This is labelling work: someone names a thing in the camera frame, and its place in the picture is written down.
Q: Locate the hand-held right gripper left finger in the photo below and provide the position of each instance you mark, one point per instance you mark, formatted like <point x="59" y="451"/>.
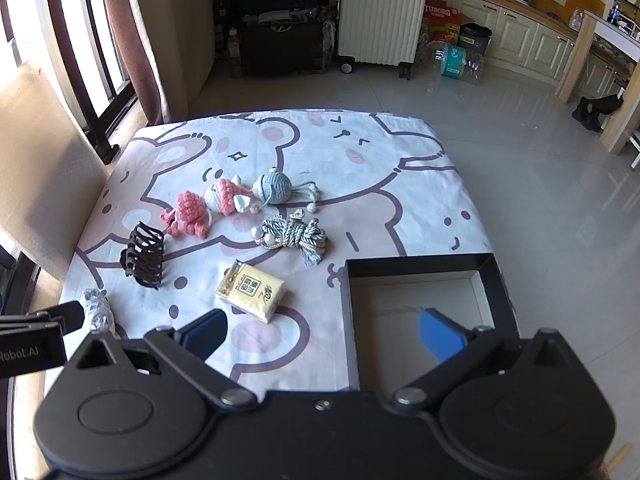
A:
<point x="205" y="334"/>

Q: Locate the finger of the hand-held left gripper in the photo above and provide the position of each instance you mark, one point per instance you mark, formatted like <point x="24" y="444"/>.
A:
<point x="70" y="316"/>

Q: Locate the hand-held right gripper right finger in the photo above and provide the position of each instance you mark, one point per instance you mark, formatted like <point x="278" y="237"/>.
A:
<point x="440" y="336"/>

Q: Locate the silver foil item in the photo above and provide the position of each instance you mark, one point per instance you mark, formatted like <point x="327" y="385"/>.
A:
<point x="98" y="310"/>

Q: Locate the black cardboard box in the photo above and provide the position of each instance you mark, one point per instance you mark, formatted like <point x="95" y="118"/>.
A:
<point x="415" y="305"/>

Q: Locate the yellow tissue packet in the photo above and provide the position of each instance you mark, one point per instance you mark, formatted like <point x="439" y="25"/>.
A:
<point x="251" y="291"/>

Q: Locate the black hair claw clip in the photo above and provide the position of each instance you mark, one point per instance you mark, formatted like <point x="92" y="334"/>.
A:
<point x="144" y="255"/>

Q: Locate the pink crochet octopus toy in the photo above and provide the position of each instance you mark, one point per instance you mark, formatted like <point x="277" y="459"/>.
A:
<point x="189" y="212"/>

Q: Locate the pink white crochet toy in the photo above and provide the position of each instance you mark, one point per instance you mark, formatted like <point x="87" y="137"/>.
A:
<point x="225" y="195"/>

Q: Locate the beige padded board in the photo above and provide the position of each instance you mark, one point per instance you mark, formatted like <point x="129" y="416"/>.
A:
<point x="45" y="170"/>

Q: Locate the blue grey crochet toy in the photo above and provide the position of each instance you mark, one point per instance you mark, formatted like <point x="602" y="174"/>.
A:
<point x="272" y="187"/>

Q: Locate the bear printed blanket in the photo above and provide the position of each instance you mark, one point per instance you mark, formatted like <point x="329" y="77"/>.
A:
<point x="350" y="175"/>

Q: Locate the teal label bottle pack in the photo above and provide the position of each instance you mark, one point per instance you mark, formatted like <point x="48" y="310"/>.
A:
<point x="454" y="61"/>

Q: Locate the pair of black shoes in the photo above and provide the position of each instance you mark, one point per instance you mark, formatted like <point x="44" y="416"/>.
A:
<point x="595" y="109"/>

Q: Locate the brown curtain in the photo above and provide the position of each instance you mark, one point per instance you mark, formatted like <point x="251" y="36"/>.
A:
<point x="132" y="40"/>

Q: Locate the clear plastic bottle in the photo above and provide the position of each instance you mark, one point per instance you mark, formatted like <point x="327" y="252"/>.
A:
<point x="234" y="52"/>

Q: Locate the black storage trunk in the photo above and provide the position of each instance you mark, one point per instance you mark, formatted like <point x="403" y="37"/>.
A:
<point x="282" y="50"/>

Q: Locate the beige curtain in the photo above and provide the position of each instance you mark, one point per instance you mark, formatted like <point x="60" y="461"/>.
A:
<point x="167" y="35"/>

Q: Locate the black trash bin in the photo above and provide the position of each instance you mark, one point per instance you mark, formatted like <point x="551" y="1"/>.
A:
<point x="475" y="40"/>

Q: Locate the cream kitchen cabinets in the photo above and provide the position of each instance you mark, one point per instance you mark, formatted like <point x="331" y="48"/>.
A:
<point x="520" y="35"/>

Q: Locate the light wooden table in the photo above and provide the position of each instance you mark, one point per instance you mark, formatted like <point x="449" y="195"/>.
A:
<point x="575" y="55"/>

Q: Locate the red green cardboard carton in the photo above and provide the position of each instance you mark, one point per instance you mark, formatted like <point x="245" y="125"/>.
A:
<point x="442" y="22"/>

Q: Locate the white ribbed suitcase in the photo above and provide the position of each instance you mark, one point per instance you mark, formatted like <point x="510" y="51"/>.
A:
<point x="382" y="15"/>

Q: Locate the dark window frame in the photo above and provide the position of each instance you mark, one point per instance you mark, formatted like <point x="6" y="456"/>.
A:
<point x="65" y="35"/>

